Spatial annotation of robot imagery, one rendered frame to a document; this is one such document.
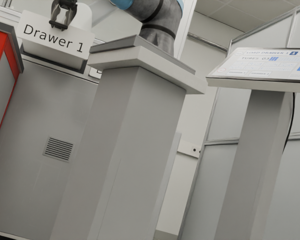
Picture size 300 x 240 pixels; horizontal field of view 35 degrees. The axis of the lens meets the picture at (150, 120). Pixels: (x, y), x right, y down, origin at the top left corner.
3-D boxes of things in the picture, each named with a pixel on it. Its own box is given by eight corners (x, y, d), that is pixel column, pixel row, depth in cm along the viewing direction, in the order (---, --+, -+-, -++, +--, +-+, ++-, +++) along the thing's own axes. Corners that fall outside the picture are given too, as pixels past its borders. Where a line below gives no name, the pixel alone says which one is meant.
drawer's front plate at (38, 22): (87, 59, 183) (95, 34, 185) (14, 35, 178) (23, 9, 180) (87, 61, 185) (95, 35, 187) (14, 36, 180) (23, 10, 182)
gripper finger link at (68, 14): (61, 27, 177) (65, 4, 178) (61, 32, 182) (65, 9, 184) (70, 28, 177) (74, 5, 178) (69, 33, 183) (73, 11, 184)
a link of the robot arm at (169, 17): (183, 39, 151) (194, 2, 154) (154, 18, 143) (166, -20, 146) (158, 44, 160) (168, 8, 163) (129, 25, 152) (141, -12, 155)
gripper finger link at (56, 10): (45, 20, 176) (55, -1, 177) (45, 25, 181) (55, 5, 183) (52, 24, 176) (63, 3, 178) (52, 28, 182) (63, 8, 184)
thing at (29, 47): (84, 55, 185) (88, 42, 186) (20, 34, 181) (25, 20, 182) (78, 77, 224) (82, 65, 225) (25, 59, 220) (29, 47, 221)
